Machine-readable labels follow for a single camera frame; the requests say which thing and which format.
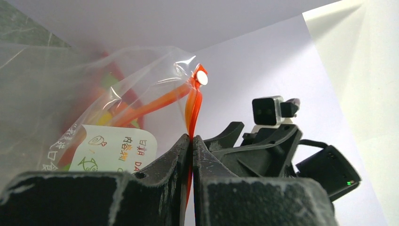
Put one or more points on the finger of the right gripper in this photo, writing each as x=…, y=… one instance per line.
x=227, y=138

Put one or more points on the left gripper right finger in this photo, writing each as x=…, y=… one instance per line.
x=223, y=199

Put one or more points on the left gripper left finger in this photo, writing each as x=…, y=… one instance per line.
x=153, y=196

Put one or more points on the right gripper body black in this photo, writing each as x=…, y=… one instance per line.
x=266, y=153

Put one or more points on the clear zip top bag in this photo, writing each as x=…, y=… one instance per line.
x=64, y=110

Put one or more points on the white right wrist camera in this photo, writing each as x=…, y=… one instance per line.
x=273, y=110

